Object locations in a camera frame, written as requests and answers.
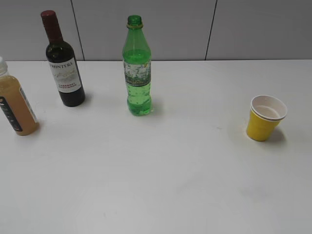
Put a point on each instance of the yellow paper cup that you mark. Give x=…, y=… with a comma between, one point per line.
x=266, y=112

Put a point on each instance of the green sprite bottle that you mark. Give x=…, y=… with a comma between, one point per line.
x=137, y=58

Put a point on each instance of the dark red wine bottle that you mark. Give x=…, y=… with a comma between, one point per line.
x=62, y=62

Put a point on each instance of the orange juice bottle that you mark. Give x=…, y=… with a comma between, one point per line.
x=15, y=104

